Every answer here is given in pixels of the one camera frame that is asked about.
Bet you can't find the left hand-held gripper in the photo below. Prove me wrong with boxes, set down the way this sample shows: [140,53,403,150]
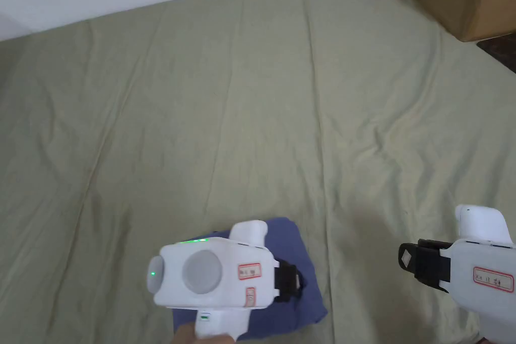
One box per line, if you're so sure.
[147,220,310,339]

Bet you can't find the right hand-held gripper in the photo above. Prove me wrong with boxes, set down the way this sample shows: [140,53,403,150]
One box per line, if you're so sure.
[398,204,516,344]

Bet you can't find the bed with pale green sheet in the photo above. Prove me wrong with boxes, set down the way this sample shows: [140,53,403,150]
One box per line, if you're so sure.
[0,0,516,344]

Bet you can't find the person's left hand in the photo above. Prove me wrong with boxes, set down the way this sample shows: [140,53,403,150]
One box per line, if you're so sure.
[172,321,242,344]

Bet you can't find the dark blue garment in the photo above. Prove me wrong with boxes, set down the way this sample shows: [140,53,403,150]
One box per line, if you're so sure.
[171,217,329,340]

